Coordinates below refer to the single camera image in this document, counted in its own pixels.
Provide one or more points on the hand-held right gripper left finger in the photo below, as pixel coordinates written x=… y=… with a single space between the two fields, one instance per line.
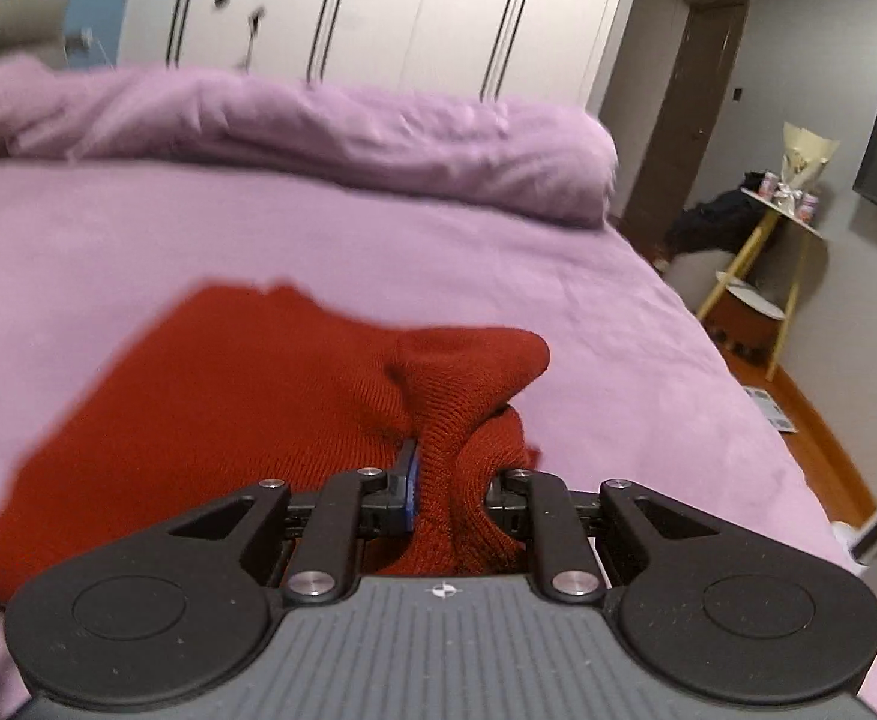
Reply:
x=408 y=487

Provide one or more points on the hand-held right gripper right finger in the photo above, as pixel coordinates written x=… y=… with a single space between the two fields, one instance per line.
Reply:
x=506 y=511

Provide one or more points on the red knit cardigan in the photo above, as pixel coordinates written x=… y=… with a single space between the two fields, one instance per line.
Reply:
x=220 y=405

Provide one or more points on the black clothes heap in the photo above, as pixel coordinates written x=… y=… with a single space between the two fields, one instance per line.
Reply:
x=716 y=221

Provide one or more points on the bed with purple sheet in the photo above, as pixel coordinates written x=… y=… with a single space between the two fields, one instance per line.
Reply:
x=633 y=390

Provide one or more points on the bathroom scale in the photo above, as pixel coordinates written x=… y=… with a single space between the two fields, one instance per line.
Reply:
x=772 y=409

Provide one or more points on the white round ottoman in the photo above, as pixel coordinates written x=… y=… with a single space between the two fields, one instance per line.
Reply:
x=697 y=277

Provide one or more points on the brown stool with white top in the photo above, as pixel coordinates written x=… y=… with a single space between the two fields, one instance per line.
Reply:
x=746 y=322

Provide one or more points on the side table with yellow legs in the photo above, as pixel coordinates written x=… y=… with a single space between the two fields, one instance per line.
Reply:
x=746 y=247

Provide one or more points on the purple duvet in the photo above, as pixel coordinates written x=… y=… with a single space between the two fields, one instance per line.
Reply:
x=333 y=127

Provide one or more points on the pink can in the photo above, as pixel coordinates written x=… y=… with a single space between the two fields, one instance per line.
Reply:
x=810 y=205
x=769 y=186

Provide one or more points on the dark brown door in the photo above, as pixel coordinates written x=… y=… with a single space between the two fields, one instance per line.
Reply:
x=686 y=105

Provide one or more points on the cream wrapped bouquet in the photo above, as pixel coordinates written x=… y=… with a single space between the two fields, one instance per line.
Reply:
x=802 y=157

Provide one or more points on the white wardrobe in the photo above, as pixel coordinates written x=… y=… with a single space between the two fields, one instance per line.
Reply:
x=423 y=7

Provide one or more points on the grey padded headboard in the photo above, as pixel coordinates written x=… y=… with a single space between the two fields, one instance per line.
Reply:
x=10 y=22

